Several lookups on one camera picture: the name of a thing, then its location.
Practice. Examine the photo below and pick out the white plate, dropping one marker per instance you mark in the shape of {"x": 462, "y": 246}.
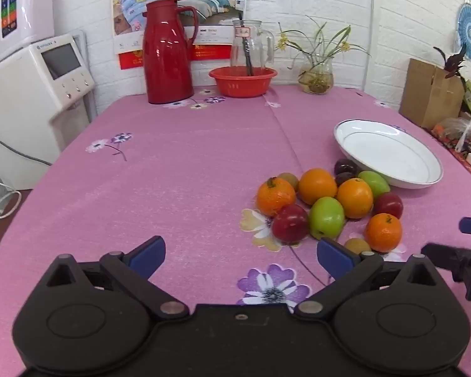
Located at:
{"x": 388, "y": 153}

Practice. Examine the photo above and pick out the smooth orange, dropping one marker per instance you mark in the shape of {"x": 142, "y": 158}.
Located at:
{"x": 318, "y": 186}
{"x": 354, "y": 199}

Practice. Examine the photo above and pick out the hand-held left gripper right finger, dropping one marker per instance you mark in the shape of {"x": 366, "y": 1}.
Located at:
{"x": 333, "y": 257}

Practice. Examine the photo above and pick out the red plastic basin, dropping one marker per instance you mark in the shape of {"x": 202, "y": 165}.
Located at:
{"x": 241, "y": 86}

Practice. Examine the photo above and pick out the red thermos jug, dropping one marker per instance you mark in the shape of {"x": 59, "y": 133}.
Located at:
{"x": 167, "y": 59}

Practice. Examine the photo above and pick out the pink floral tablecloth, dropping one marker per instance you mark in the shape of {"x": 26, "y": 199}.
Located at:
{"x": 180, "y": 165}

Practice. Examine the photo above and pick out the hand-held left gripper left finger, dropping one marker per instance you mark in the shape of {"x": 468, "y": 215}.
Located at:
{"x": 149, "y": 255}

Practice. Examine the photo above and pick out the dark purple plum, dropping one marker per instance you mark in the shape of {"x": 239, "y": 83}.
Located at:
{"x": 344, "y": 166}
{"x": 342, "y": 179}

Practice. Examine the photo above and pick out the white appliance with screen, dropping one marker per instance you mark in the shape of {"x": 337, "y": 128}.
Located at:
{"x": 19, "y": 102}

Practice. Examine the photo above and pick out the tangerine with green stem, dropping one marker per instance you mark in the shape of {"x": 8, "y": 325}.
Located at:
{"x": 274, "y": 200}

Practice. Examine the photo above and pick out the white wall conduit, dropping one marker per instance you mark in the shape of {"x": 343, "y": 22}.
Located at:
{"x": 371, "y": 8}

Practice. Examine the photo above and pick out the green plant with yellow flowers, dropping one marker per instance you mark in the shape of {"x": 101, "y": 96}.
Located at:
{"x": 282, "y": 42}

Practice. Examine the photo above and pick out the glass vase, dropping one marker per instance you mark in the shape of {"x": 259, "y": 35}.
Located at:
{"x": 316, "y": 78}

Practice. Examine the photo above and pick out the bumpy tangerine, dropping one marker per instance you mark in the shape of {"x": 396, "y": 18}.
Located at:
{"x": 384, "y": 232}

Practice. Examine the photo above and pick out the round green apple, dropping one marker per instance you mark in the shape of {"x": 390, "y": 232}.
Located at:
{"x": 326, "y": 218}

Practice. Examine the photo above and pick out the glass pitcher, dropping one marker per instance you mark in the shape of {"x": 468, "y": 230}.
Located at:
{"x": 259, "y": 47}

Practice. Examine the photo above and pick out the black stirring stick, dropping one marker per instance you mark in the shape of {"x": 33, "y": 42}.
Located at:
{"x": 246, "y": 57}

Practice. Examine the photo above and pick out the red apple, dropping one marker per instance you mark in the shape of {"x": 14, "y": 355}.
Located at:
{"x": 388, "y": 205}
{"x": 289, "y": 224}

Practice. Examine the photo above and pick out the white tank with colourful label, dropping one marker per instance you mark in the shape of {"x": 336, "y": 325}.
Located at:
{"x": 35, "y": 8}

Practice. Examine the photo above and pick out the dark red leafy plant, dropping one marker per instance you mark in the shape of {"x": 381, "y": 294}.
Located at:
{"x": 453, "y": 65}

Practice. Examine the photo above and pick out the brown kiwi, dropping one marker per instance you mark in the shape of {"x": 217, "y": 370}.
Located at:
{"x": 290, "y": 180}
{"x": 357, "y": 246}

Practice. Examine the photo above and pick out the brown cardboard box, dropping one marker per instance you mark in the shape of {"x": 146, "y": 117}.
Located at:
{"x": 424, "y": 94}

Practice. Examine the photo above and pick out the clear plastic bag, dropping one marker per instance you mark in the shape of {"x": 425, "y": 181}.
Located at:
{"x": 457, "y": 127}

